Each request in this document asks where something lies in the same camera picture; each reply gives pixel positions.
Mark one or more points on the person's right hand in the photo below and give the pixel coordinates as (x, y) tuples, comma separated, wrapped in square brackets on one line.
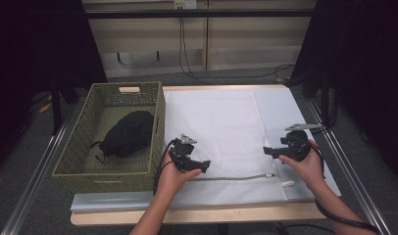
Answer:
[(311, 169)]

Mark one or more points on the white mesh laundry bag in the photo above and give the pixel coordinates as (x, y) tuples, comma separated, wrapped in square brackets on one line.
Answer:
[(216, 130)]

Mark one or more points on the black curtain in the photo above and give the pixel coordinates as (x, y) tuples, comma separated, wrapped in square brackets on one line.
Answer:
[(367, 49), (30, 49)]

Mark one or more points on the black garment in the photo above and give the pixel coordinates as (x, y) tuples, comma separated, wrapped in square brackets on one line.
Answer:
[(128, 133)]

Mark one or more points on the black wall bracket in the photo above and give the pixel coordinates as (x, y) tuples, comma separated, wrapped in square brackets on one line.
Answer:
[(119, 58), (158, 56)]

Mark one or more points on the black metal stand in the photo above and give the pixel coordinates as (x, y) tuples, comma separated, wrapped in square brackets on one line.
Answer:
[(56, 111), (324, 98)]

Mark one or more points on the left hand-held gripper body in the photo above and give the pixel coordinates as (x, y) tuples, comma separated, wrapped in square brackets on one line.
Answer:
[(180, 150)]

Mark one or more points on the black horizontal bar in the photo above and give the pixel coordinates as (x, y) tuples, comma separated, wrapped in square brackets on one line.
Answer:
[(200, 13)]

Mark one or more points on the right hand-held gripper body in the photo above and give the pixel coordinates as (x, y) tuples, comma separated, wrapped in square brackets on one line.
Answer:
[(298, 147)]

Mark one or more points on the green woven basket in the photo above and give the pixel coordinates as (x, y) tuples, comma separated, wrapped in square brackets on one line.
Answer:
[(89, 130)]

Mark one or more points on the person's left hand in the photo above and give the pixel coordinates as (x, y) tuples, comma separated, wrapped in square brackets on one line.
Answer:
[(171, 179)]

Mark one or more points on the white wall socket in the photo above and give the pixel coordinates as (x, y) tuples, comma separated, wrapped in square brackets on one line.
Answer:
[(185, 4)]

